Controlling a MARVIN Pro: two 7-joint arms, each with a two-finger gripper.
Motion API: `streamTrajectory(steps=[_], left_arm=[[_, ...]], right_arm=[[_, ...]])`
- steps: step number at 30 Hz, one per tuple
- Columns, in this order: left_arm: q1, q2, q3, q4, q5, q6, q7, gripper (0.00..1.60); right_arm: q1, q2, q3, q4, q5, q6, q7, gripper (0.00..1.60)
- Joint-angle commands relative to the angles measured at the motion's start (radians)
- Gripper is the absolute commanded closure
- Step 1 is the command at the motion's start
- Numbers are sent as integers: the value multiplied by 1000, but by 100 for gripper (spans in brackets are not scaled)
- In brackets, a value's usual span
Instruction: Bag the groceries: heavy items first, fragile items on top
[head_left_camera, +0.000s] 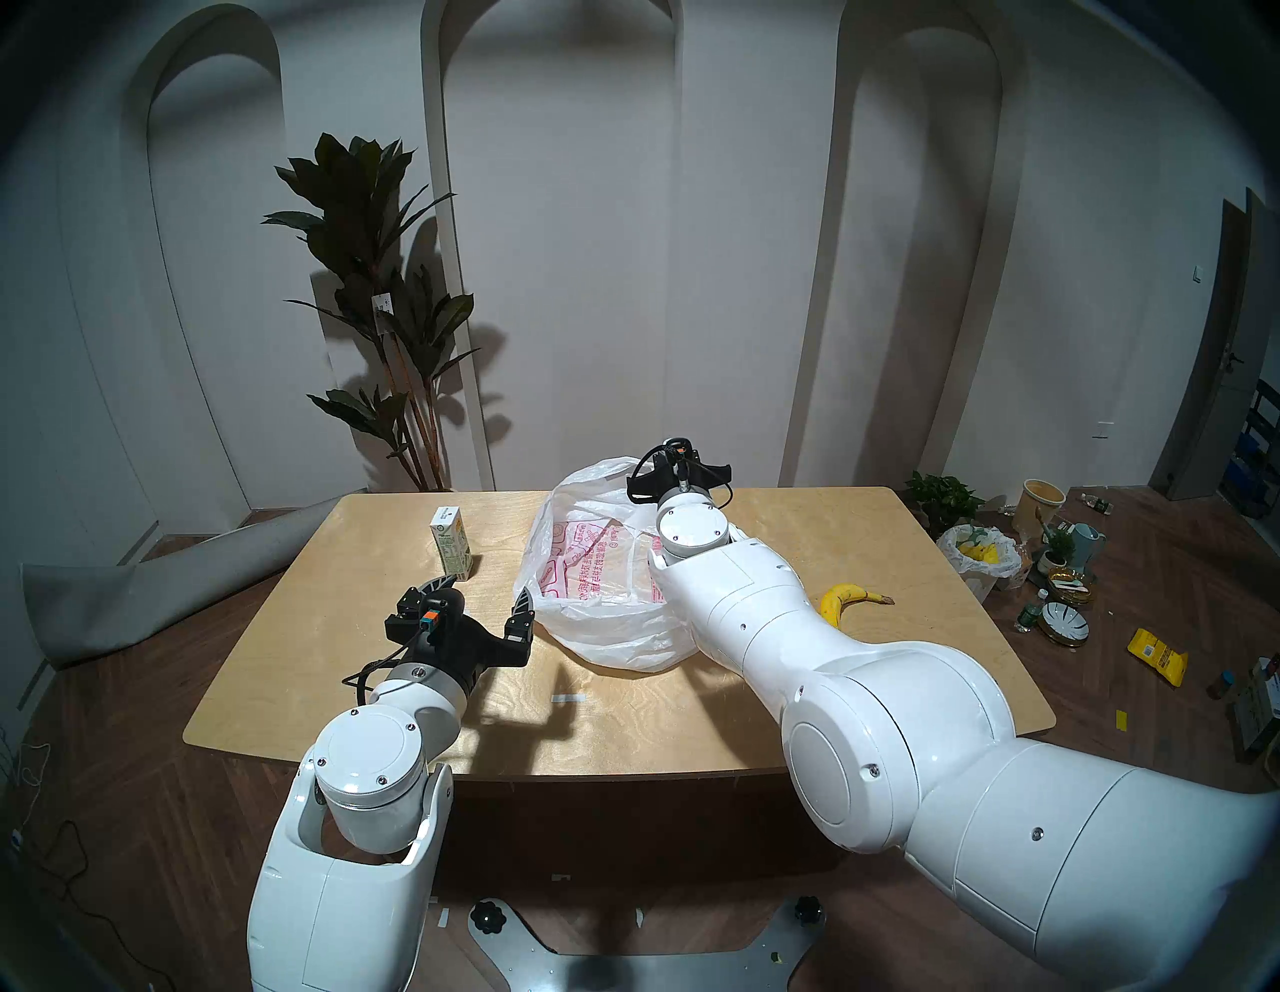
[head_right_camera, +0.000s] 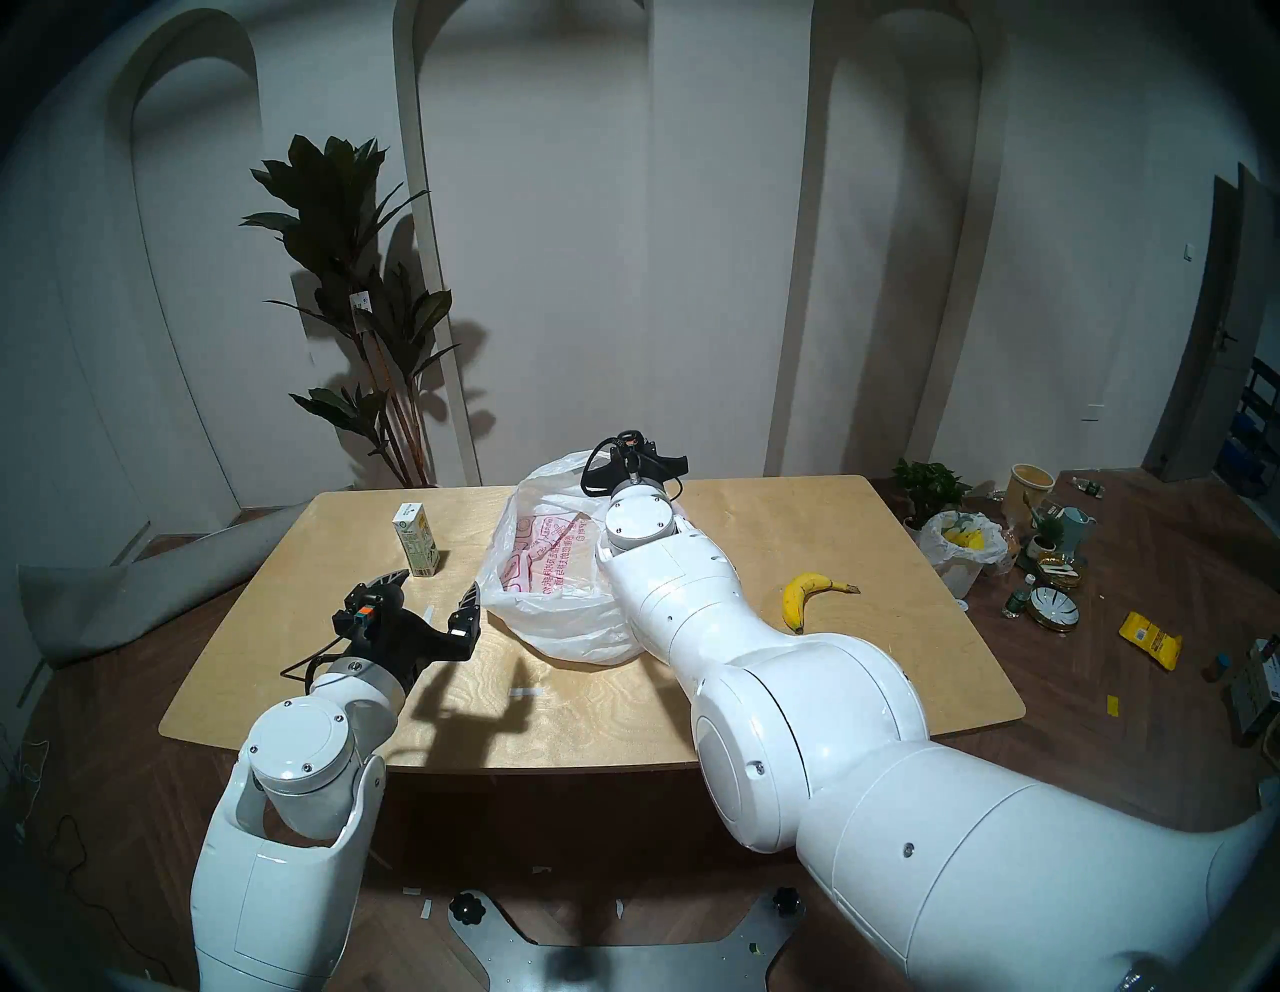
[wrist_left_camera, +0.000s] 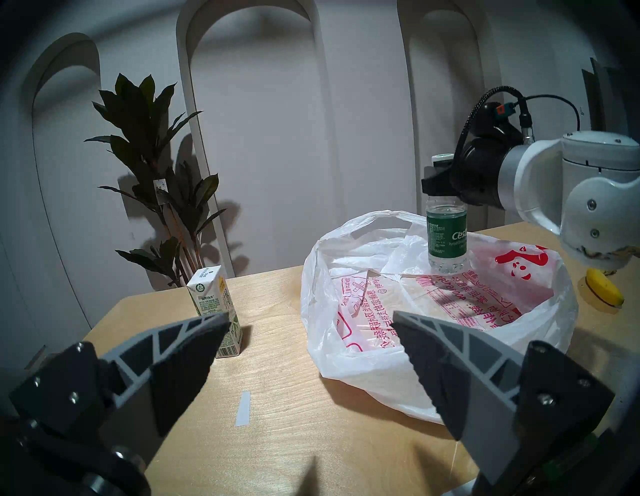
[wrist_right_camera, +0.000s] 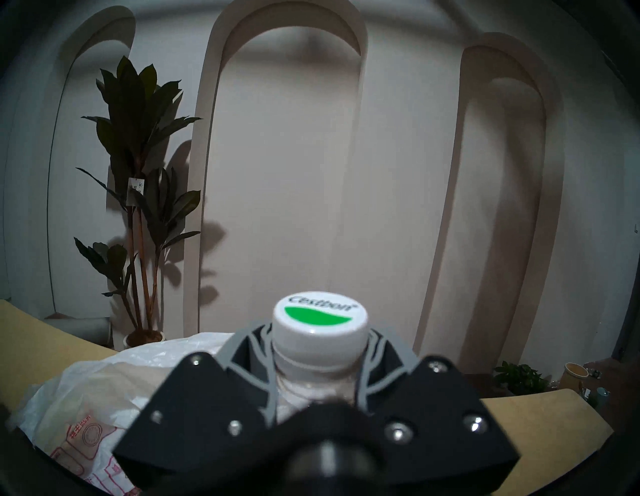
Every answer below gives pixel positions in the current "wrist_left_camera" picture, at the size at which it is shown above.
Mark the grey open door leaf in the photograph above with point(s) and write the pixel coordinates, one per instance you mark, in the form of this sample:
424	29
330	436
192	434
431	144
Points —
600	95

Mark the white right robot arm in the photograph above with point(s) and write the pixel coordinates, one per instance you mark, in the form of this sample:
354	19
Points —
590	200

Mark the white red-printed plastic bag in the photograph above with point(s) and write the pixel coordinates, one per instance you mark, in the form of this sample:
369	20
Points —
370	370

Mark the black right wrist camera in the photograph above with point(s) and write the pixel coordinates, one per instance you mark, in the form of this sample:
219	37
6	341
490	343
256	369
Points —
492	127

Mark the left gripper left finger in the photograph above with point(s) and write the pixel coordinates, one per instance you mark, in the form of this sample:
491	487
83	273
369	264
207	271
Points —
150	370

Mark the long white tape strip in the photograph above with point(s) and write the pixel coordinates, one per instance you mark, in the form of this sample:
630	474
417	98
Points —
243	409

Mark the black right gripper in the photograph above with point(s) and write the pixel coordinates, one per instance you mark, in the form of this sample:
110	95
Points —
477	172

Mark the green white milk carton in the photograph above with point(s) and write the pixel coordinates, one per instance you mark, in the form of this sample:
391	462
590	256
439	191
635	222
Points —
210	292

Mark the green-label water bottle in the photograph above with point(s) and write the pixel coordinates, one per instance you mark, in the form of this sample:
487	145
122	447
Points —
446	240

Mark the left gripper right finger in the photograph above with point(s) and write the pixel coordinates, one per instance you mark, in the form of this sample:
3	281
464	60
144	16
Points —
480	395

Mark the yellow banana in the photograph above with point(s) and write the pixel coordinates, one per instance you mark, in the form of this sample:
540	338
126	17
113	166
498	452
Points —
605	290

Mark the tall dark-leaved potted plant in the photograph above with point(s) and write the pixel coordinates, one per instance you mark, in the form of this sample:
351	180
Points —
142	145

